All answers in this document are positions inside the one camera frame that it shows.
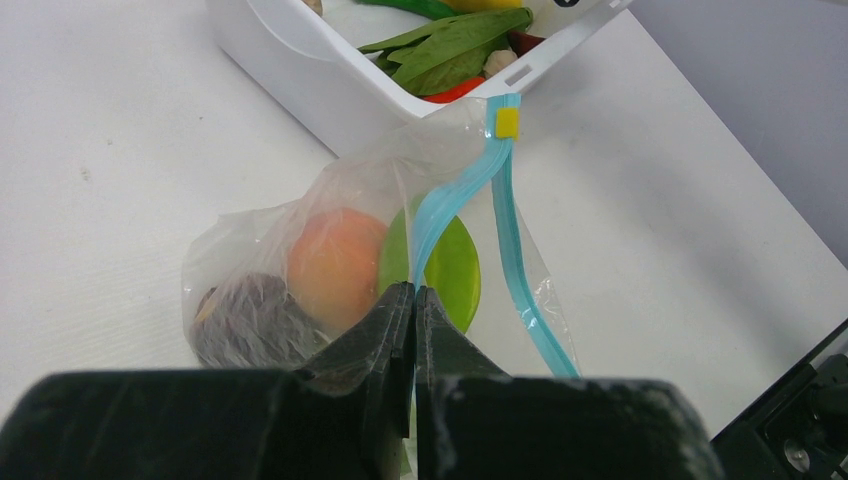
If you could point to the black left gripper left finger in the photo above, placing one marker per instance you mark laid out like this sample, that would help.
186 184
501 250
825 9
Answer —
343 415

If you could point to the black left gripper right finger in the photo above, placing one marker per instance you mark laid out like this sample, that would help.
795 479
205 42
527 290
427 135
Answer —
474 421

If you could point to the dark red apple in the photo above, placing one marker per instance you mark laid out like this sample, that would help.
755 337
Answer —
253 322

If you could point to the green bell pepper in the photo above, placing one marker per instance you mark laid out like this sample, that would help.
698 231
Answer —
453 268

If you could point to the clear zip top bag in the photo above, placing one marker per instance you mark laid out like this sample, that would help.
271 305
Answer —
431 203

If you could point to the orange peach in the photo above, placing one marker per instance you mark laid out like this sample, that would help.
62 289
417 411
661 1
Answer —
332 267

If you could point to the beige garlic bulb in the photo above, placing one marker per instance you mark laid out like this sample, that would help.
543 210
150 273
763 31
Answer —
315 5

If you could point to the beige mushroom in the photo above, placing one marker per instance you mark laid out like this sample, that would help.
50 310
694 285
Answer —
497 61

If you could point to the white plastic bin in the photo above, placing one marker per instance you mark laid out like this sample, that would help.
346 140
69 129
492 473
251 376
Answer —
310 64

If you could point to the green leafy vegetable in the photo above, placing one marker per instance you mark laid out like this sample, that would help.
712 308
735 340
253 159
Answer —
441 55

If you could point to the dark red radish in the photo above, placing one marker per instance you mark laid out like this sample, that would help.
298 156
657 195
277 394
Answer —
521 42

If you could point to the green chili pepper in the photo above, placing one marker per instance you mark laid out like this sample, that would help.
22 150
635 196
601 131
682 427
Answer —
430 9

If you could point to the yellow mango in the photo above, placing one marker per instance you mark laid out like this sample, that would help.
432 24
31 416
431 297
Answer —
474 6

